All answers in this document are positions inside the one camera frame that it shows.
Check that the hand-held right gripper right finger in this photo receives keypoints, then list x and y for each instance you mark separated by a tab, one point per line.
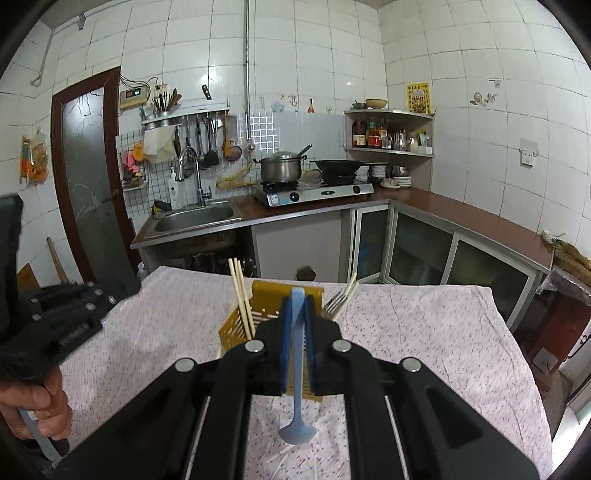
310	341

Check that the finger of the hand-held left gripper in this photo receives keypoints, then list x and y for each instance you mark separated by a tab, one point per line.
64	314
92	291

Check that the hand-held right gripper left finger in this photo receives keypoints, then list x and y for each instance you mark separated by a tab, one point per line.
284	341

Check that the yellow plastic utensil holder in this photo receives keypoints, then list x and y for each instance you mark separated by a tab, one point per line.
268	297

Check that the steel fork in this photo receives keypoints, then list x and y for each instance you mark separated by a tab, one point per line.
342	295

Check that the metal fork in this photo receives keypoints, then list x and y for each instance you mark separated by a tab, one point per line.
347	294

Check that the pale wooden chopstick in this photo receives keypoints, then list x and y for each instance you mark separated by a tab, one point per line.
238	295
246	288
243	295

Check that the light blue plastic spoon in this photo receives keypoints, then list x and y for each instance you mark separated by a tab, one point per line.
298	415

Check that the person's left hand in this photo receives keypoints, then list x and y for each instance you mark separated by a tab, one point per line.
41	410

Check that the wooden stick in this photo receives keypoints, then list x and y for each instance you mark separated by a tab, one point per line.
57	261

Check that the floral tablecloth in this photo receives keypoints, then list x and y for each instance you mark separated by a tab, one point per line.
415	332

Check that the brown framed glass door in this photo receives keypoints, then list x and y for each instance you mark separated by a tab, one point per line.
92	184

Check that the black yellow scrub brush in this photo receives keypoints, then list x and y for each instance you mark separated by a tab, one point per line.
160	208

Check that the stainless steel sink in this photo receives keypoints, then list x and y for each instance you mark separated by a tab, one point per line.
194	217

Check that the white soap bottle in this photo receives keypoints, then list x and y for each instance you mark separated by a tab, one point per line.
174	191

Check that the pink rubber gloves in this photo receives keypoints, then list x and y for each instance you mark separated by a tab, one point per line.
131	160

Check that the glass door kitchen cabinet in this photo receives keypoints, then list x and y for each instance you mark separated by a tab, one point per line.
415	249

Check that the hanging plastic bag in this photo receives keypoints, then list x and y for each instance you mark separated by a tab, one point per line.
34	157

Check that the steel gas stove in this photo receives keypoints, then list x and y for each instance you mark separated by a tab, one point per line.
318	194

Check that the chrome faucet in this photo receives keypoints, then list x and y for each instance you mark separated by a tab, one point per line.
197	180

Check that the cream cloth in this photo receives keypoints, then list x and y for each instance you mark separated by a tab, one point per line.
159	145

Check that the yellow straw bundle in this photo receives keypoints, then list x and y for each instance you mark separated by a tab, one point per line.
233	181

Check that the steel cooking pot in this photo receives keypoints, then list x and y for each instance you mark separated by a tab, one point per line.
279	170

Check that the black wok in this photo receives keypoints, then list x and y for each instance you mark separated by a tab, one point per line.
337	166

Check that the black slotted spatula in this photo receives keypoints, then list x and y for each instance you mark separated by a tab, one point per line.
211	157

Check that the stack of white plates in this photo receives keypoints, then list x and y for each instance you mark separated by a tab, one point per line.
397	177

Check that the orange hanging strainer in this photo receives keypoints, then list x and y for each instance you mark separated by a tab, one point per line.
233	151

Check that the beige electric box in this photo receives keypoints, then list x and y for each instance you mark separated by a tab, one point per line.
134	98

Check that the brown kitchen countertop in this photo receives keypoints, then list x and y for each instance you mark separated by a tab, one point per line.
461	212

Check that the row of condiment bottles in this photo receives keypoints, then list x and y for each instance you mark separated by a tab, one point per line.
371	136

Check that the steel kettle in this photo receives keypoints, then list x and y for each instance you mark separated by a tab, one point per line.
400	141

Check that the white corner shelf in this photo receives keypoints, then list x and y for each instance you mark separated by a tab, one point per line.
397	113

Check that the beige bowl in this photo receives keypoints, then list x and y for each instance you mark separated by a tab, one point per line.
376	104

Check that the pile of vegetables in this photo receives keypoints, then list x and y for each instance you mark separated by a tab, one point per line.
570	254

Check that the steel wall utensil rack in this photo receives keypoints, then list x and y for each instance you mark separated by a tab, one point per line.
184	115

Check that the yellow wall calendar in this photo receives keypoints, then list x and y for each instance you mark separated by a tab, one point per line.
418	98

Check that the metal wall pipe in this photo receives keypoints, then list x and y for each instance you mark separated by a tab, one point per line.
248	69

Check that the small wall decoration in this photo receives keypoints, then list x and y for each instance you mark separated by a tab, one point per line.
482	99

